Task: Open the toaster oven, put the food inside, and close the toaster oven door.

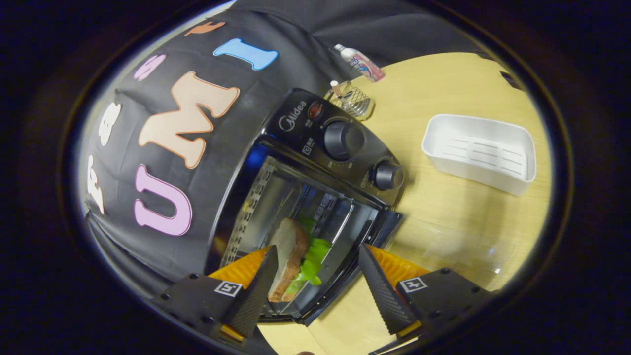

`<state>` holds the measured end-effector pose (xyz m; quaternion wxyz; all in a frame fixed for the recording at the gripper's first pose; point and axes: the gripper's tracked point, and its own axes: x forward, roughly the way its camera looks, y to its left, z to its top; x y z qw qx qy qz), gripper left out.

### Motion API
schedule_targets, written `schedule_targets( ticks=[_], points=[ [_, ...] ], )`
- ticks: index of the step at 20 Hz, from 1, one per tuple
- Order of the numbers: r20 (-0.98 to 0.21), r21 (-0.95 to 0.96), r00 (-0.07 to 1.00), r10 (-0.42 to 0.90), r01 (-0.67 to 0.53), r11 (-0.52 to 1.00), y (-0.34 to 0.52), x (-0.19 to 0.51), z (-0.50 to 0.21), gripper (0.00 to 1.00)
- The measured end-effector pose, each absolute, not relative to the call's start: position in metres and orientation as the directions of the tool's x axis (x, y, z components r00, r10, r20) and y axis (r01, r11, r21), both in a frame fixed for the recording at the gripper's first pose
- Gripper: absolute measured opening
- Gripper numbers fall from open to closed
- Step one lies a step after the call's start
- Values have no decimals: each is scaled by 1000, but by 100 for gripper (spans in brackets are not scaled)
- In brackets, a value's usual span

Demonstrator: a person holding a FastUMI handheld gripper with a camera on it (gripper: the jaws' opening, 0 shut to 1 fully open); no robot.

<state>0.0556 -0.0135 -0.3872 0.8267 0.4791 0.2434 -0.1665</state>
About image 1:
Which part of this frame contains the black toaster oven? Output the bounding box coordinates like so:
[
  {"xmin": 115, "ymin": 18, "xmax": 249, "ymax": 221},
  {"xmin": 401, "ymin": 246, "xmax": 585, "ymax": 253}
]
[{"xmin": 205, "ymin": 88, "xmax": 405, "ymax": 326}]

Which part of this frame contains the white plastic tray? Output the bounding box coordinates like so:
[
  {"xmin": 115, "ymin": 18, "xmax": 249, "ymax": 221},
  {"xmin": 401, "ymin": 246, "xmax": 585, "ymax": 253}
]
[{"xmin": 421, "ymin": 114, "xmax": 537, "ymax": 197}]

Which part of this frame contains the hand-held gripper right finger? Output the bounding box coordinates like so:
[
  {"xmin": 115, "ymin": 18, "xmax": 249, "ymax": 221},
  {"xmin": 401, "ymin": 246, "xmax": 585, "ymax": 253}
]
[{"xmin": 358, "ymin": 244, "xmax": 493, "ymax": 342}]

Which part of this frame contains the pink and white bottle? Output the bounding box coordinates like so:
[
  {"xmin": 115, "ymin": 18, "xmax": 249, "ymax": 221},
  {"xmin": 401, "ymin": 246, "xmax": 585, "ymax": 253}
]
[{"xmin": 334, "ymin": 43, "xmax": 386, "ymax": 83}]

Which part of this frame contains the sandwich with lettuce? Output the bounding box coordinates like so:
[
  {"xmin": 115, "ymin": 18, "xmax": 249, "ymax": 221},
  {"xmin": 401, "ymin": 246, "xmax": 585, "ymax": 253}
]
[{"xmin": 268, "ymin": 217, "xmax": 332, "ymax": 303}]

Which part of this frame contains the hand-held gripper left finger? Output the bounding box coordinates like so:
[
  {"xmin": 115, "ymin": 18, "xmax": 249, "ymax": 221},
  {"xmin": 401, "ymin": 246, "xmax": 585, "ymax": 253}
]
[{"xmin": 157, "ymin": 245, "xmax": 279, "ymax": 346}]

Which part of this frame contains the wire mesh holder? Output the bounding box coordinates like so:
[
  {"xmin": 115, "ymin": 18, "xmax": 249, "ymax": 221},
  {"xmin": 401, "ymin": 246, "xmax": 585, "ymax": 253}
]
[{"xmin": 324, "ymin": 81, "xmax": 376, "ymax": 122}]

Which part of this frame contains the black table clamp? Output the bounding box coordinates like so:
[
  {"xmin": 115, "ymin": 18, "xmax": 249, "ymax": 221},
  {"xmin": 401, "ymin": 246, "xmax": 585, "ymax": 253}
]
[{"xmin": 500, "ymin": 71, "xmax": 524, "ymax": 92}]

